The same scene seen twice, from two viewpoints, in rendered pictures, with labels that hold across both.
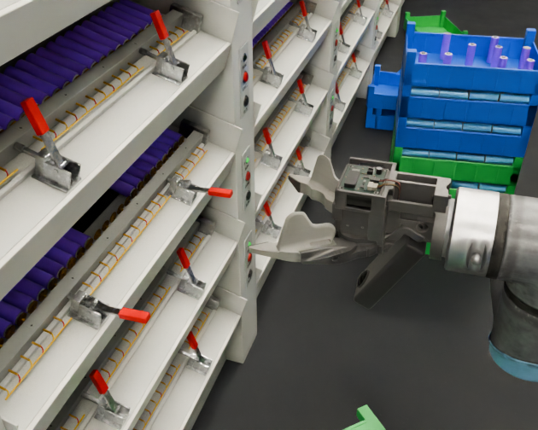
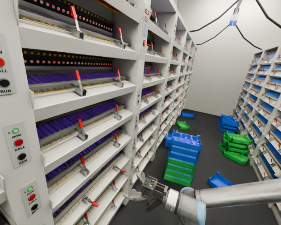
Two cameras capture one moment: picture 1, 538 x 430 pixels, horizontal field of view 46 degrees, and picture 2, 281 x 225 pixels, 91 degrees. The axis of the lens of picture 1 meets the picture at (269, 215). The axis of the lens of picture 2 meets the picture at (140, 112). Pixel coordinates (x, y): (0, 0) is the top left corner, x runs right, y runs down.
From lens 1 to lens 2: 0.20 m
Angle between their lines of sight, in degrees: 16
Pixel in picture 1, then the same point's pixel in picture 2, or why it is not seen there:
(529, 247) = (183, 210)
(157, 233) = (107, 179)
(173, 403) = (105, 217)
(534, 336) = not seen: outside the picture
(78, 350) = (80, 211)
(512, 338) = not seen: outside the picture
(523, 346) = not seen: outside the picture
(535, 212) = (185, 201)
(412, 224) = (159, 196)
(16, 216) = (72, 182)
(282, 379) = (134, 212)
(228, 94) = (130, 147)
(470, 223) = (171, 200)
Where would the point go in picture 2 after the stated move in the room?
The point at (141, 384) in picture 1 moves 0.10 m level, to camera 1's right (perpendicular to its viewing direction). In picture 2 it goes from (96, 215) to (112, 219)
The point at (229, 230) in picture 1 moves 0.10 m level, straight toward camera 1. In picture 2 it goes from (126, 174) to (124, 184)
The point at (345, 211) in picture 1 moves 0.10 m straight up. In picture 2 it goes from (144, 189) to (146, 173)
